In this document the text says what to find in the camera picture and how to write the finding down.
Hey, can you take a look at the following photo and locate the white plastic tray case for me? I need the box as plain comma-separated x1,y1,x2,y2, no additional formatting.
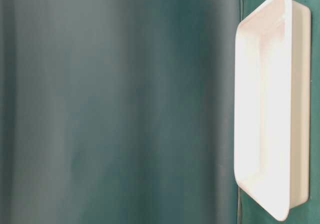
234,0,311,221

